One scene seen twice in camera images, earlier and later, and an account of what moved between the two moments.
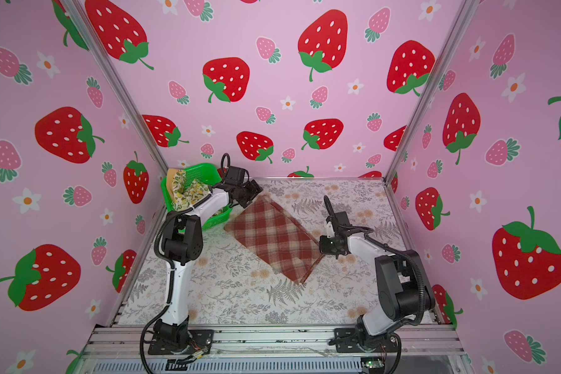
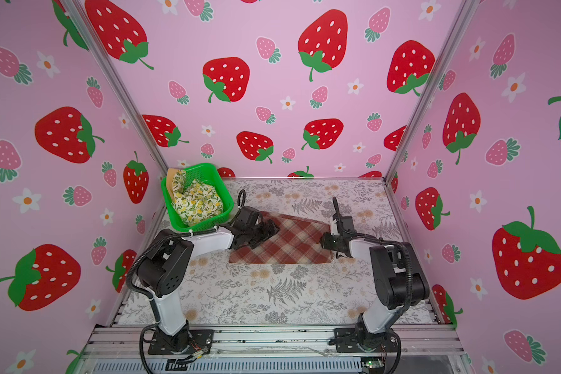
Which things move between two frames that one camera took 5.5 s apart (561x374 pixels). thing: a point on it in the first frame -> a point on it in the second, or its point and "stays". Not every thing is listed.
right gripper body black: (328, 244) stays
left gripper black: (254, 188) -> (266, 233)
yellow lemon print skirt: (185, 198) stays
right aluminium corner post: (462, 23) stays
